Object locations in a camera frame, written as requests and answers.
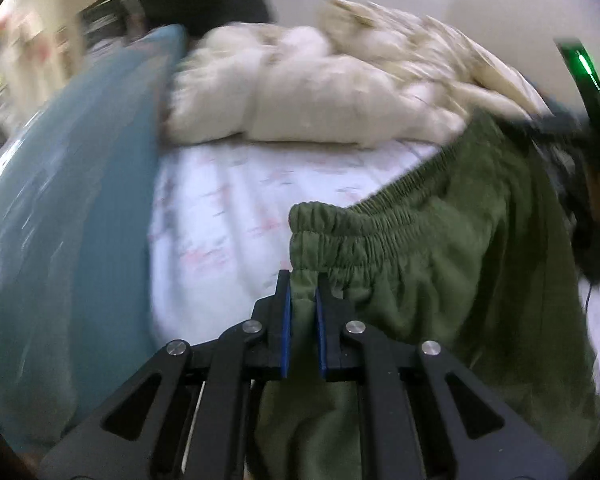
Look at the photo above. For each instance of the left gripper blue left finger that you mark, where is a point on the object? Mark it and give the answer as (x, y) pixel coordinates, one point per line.
(189, 411)

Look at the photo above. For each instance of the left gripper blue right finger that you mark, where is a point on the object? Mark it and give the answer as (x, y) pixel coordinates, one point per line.
(422, 414)

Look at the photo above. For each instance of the olive green pants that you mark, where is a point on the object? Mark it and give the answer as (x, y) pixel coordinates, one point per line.
(469, 249)

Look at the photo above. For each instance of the white floral bed sheet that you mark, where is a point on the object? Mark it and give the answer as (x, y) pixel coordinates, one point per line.
(220, 231)

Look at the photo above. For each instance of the cream crumpled duvet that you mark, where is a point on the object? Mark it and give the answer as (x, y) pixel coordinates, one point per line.
(363, 74)

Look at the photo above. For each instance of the black poster sign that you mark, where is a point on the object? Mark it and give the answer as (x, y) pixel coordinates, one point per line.
(103, 20)

